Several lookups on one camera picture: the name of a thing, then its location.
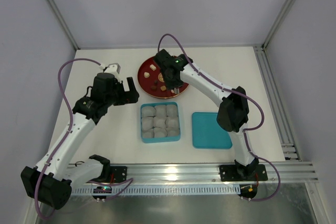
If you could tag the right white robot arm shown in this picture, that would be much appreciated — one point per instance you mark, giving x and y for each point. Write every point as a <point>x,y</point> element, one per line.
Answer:
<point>232,105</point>

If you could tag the aluminium rail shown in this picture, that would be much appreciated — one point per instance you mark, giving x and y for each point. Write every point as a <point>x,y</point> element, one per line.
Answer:
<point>289,171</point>

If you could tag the aluminium frame post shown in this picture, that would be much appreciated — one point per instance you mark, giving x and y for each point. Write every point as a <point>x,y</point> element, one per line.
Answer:
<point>61,21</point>
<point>285,9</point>

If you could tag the left aluminium frame post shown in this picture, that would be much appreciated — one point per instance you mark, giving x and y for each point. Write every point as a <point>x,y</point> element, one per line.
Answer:
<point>61,21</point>

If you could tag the white chocolate cube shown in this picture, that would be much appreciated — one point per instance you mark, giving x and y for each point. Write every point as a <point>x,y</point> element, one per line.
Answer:
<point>152,67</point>

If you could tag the red round tray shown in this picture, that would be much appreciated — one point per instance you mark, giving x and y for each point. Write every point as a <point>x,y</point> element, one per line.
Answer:
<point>146,83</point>

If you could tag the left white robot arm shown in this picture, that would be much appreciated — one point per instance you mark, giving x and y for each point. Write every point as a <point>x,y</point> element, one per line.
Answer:
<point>51,181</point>

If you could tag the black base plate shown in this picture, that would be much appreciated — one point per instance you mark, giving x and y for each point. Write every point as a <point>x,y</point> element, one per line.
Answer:
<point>118,174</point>
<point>228,172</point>

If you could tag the perforated cable duct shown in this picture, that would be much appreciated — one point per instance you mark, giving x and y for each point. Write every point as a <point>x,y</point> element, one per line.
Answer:
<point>137,189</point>

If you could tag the right aluminium frame post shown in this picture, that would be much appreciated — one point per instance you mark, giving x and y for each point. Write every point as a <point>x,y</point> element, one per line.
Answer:
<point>285,9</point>

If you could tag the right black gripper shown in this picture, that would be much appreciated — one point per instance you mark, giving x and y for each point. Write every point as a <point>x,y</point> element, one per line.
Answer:
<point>171,82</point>

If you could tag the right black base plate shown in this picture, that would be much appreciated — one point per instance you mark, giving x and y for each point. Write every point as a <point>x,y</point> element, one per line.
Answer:
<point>228,172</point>

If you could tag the teal box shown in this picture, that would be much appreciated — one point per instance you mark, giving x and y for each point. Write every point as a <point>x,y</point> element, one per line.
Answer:
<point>173,135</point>

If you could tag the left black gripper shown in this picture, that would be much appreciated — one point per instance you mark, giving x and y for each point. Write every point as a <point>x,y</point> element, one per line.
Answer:
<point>125,96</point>

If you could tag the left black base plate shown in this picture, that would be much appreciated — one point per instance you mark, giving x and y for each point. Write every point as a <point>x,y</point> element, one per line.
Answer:
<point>118,174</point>

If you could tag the teal box lid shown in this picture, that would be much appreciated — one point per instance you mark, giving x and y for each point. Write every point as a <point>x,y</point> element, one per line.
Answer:
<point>207,134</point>

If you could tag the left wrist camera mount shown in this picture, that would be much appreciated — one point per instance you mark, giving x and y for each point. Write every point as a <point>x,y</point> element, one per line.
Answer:
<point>112,68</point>

